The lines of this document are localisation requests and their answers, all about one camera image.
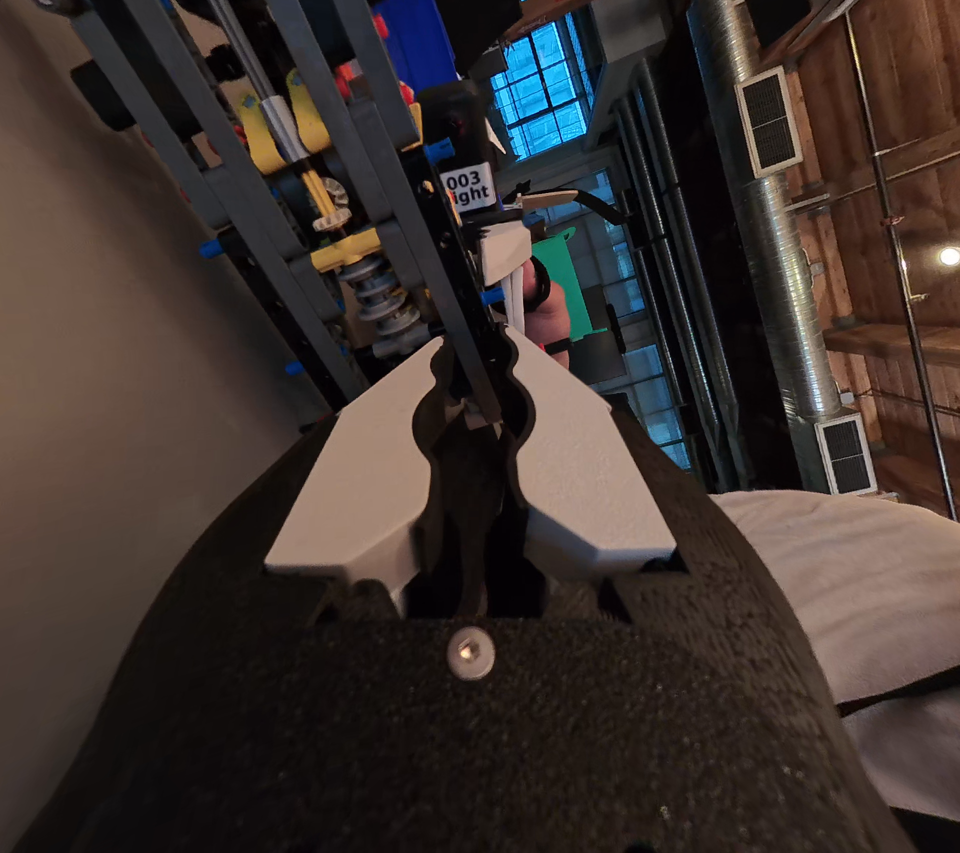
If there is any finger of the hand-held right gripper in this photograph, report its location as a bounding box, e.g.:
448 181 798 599
478 223 535 288

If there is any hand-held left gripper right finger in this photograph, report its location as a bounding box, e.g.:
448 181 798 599
495 326 680 583

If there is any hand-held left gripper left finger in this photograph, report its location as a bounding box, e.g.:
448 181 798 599
264 335 460 595

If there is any toy car chassis model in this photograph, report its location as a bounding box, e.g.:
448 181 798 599
0 0 526 430

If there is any grey desk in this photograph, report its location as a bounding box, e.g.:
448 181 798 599
0 0 354 853

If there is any person's right hand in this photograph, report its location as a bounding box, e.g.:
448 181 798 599
525 264 575 374

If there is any wooden instruction board stand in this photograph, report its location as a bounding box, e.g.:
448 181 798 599
496 189 582 213

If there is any green tote bag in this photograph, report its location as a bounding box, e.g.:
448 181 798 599
528 226 610 344

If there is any paned window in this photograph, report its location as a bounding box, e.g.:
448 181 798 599
489 16 597 158

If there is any blue plastic bin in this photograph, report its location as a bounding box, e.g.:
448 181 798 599
371 0 460 97

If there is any bundle of dark ceiling pipes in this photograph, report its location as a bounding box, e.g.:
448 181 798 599
611 61 751 487

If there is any white vent grille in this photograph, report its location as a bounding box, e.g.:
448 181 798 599
733 67 798 178
813 412 879 496

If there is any thin metal conduit pipe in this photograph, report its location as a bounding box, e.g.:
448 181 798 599
846 11 960 523

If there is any silver ventilation duct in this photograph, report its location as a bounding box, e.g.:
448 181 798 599
686 0 845 494

